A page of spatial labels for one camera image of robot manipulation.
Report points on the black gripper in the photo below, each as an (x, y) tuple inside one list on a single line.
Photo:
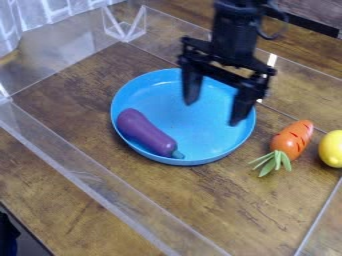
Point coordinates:
[(225, 58)]

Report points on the orange toy carrot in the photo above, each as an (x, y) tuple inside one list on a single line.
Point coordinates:
[(286, 147)]

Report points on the blue round plate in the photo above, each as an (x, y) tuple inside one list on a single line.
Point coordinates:
[(198, 126)]

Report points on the purple toy eggplant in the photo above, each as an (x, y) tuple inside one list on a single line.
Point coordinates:
[(137, 127)]

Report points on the yellow toy lemon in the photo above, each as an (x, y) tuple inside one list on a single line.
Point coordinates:
[(331, 149)]

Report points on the white lattice curtain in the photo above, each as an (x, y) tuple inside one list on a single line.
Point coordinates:
[(25, 15)]

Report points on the dark object bottom left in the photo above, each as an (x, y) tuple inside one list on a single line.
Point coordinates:
[(9, 236)]

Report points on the clear acrylic enclosure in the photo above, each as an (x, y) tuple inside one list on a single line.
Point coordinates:
[(94, 199)]

